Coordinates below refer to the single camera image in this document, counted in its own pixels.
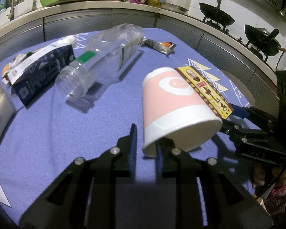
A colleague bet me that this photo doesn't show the short steel faucet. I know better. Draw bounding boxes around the short steel faucet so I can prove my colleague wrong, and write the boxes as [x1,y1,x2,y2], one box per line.
[7,0,17,21]

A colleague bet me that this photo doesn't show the orange and white snack packet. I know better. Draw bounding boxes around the orange and white snack packet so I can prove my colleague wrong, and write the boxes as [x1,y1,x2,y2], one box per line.
[2,52,36,79]

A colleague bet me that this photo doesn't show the black wok with lid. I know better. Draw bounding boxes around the black wok with lid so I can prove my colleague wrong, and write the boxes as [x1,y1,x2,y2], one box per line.
[244,24,282,56]

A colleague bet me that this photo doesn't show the pink and white paper cup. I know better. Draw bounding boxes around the pink and white paper cup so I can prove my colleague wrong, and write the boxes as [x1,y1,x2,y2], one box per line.
[142,67,223,158]

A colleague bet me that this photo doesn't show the gas stove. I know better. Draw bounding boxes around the gas stove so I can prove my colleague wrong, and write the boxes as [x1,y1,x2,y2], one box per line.
[202,17,277,61]

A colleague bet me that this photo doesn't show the steel basin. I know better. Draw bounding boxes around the steel basin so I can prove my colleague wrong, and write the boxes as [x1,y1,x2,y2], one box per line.
[161,2,190,15]

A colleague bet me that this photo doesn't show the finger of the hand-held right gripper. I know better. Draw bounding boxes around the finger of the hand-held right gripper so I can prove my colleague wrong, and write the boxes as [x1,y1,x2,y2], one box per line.
[219,119,274,146]
[230,104,277,129]

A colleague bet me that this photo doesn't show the silver snack wrapper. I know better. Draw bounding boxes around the silver snack wrapper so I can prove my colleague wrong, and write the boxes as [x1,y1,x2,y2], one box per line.
[143,38,177,56]

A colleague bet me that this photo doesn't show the dark blue milk carton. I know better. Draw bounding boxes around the dark blue milk carton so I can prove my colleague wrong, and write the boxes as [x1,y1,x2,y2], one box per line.
[2,35,76,105]

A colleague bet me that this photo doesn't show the kitchen counter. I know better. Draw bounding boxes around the kitchen counter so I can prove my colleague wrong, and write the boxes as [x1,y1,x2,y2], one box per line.
[0,0,280,115]

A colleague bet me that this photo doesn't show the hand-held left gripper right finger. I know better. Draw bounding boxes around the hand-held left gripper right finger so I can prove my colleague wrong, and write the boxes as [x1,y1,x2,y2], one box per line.
[156,139,273,229]

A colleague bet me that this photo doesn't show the glass pot lid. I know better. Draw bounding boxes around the glass pot lid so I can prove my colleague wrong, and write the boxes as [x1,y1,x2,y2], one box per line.
[275,45,286,72]

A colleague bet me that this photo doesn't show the yellow snack packet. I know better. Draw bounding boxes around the yellow snack packet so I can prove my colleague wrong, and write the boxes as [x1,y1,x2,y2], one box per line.
[175,65,234,120]

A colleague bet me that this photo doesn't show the blue printed tablecloth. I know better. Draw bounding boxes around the blue printed tablecloth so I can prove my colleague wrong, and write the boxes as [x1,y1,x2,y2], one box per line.
[0,27,255,229]

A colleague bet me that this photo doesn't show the clear plastic bottle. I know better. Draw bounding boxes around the clear plastic bottle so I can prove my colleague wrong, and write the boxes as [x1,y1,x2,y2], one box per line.
[55,23,145,102]

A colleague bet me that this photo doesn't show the person's right forearm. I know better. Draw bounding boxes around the person's right forearm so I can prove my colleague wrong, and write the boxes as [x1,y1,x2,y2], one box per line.
[262,164,286,220]

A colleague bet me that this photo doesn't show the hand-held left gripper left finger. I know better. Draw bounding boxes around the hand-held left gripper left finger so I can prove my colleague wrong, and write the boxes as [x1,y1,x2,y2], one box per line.
[18,123,137,229]

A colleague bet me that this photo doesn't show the person's right hand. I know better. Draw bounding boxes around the person's right hand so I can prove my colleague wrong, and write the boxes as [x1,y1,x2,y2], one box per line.
[252,165,268,188]

